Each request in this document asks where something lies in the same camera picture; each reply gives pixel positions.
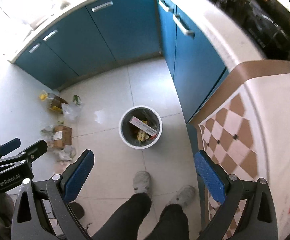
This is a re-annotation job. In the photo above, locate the brown cardboard box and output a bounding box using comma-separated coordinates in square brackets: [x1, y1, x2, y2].
[51, 125, 72, 149]

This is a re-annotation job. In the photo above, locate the clear plastic bag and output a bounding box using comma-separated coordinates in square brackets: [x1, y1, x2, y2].
[61, 103, 84, 122]

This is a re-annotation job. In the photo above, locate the grey slipper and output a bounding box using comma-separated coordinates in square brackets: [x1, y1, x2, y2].
[168, 185, 196, 207]
[133, 171, 152, 194]

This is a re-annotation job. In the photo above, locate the white toothpaste box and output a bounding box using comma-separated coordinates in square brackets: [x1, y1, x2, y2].
[129, 116, 157, 137]

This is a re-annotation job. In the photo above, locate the blue kitchen cabinet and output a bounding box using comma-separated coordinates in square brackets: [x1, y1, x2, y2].
[15, 0, 229, 121]

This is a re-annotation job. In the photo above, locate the right black trouser leg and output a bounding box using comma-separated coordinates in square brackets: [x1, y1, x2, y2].
[146, 204, 189, 239]

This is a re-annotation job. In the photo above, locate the right grey slipper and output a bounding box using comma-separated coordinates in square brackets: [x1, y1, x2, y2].
[168, 185, 196, 207]

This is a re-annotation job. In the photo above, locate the left grey slipper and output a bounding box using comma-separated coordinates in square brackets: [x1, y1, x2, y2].
[133, 171, 152, 194]

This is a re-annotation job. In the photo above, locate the green vegetable scrap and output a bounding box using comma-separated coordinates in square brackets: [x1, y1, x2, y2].
[72, 95, 82, 106]

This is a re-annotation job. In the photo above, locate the checkered tablecloth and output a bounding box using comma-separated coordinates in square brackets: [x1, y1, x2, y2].
[190, 60, 290, 239]

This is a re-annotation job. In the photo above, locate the white trash bin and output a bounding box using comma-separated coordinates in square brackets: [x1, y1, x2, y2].
[119, 106, 163, 150]

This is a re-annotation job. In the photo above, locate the yellow snack packet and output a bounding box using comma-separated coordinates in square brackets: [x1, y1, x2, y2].
[136, 129, 150, 142]

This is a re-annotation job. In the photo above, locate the crumpled white bag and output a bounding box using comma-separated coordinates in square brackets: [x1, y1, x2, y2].
[54, 145, 76, 161]

